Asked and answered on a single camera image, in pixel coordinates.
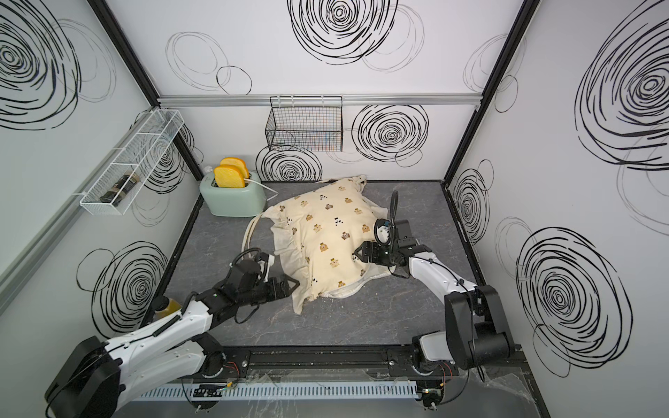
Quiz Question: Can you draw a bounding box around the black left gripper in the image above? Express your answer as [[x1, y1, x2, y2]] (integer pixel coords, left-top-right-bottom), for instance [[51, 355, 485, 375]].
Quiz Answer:
[[239, 272, 301, 308]]

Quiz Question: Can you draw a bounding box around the cream animal print pillow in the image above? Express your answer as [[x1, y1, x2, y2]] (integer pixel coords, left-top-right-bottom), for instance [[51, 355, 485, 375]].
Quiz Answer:
[[241, 175, 390, 315]]

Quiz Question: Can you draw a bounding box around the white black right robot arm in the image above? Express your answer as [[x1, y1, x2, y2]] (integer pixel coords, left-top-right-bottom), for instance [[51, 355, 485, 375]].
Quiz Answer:
[[355, 219, 516, 370]]

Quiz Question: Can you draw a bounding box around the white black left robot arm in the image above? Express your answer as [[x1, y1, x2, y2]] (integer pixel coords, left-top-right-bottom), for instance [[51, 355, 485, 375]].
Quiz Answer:
[[45, 247, 300, 417]]

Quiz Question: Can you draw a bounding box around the mint green toaster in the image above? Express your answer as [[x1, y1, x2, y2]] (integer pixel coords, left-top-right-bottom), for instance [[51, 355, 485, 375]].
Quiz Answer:
[[200, 172, 267, 218]]

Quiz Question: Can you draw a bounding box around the yellow bottle black cap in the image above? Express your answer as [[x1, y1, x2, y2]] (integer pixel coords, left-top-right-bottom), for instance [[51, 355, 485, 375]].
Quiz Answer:
[[151, 295, 181, 320]]

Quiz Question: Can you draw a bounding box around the front yellow toast slice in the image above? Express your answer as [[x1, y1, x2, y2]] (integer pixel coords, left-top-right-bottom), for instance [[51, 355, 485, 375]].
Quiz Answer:
[[214, 165, 247, 189]]

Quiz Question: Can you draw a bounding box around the yellow toast slice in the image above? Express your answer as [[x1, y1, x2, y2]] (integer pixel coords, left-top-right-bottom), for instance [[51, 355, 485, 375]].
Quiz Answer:
[[220, 157, 250, 179], [214, 165, 247, 189]]

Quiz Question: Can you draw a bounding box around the rear yellow toast slice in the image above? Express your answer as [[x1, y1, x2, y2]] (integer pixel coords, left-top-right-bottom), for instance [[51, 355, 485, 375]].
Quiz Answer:
[[220, 157, 250, 179]]

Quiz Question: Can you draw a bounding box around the dark bottle in shelf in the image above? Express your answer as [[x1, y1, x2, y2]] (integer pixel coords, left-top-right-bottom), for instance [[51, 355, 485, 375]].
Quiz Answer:
[[99, 172, 139, 207]]

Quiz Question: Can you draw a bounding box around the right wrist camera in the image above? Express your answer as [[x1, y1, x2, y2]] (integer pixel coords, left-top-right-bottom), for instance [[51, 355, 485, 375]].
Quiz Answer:
[[374, 219, 391, 245]]

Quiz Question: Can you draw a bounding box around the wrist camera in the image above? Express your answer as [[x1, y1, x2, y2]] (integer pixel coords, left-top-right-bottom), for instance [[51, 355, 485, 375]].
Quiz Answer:
[[247, 247, 275, 274], [374, 219, 391, 245]]

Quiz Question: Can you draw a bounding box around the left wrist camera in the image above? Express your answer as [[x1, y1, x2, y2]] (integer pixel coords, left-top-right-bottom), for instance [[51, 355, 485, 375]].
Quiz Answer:
[[247, 247, 275, 274]]

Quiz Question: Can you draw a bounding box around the white toaster power cable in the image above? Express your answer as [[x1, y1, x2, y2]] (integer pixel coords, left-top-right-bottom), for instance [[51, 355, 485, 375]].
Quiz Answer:
[[203, 165, 280, 202]]

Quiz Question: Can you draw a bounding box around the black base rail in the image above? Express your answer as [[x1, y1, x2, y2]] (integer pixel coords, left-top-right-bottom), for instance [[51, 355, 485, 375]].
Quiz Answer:
[[208, 343, 524, 382]]

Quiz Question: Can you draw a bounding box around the black wire wall basket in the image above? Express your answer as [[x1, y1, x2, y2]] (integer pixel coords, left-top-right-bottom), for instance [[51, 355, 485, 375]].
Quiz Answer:
[[265, 95, 344, 152]]

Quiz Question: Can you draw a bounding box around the grey slotted cable duct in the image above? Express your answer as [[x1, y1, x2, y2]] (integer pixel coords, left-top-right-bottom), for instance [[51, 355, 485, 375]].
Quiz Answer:
[[136, 381, 419, 402]]

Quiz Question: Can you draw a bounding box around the white wire wall shelf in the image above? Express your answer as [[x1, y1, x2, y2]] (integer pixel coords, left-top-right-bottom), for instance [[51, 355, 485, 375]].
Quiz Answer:
[[79, 109, 185, 216]]

